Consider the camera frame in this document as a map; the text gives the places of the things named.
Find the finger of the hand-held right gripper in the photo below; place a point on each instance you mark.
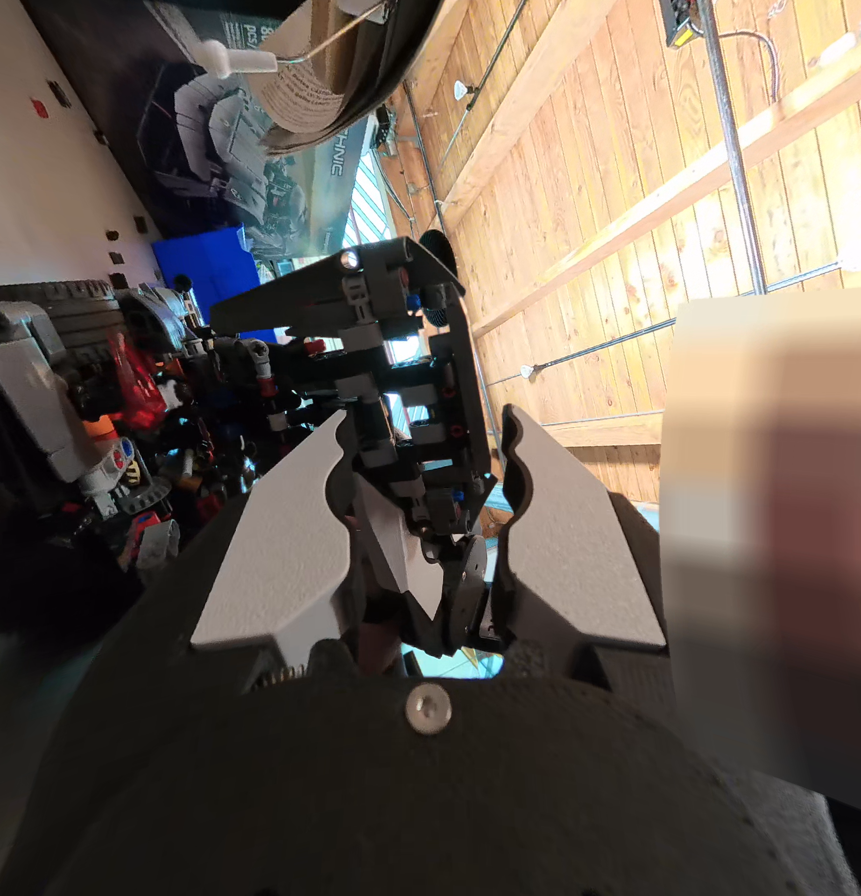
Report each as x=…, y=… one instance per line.
x=396, y=545

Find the blue plastic bin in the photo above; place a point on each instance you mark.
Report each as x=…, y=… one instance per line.
x=207, y=266

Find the black power supply box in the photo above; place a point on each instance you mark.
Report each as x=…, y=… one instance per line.
x=680, y=24

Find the grey and black lego door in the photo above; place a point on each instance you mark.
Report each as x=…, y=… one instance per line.
x=332, y=294

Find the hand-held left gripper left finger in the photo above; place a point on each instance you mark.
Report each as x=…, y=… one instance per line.
x=284, y=560

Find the grey lego car model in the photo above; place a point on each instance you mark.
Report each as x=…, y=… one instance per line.
x=24, y=378

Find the scattered small lego pieces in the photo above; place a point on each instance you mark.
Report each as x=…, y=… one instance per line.
x=38, y=107

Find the lego set box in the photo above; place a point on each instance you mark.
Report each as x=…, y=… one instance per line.
x=157, y=104

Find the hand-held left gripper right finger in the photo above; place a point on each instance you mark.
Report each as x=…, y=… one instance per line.
x=578, y=567

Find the black pole with pleated disc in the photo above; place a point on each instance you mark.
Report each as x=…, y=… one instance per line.
x=441, y=244

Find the silver metal pipe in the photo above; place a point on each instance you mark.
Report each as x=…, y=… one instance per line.
x=739, y=174

